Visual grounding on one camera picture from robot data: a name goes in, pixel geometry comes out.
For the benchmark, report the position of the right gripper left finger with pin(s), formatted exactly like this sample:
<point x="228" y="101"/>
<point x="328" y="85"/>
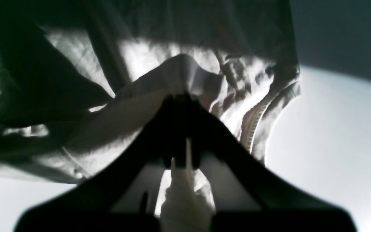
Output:
<point x="87" y="208"/>

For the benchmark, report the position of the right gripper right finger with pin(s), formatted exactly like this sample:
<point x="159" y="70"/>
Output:
<point x="247" y="196"/>

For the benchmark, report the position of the beige t-shirt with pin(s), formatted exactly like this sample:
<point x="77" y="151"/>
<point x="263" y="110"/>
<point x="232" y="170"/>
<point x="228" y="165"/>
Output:
<point x="80" y="78"/>

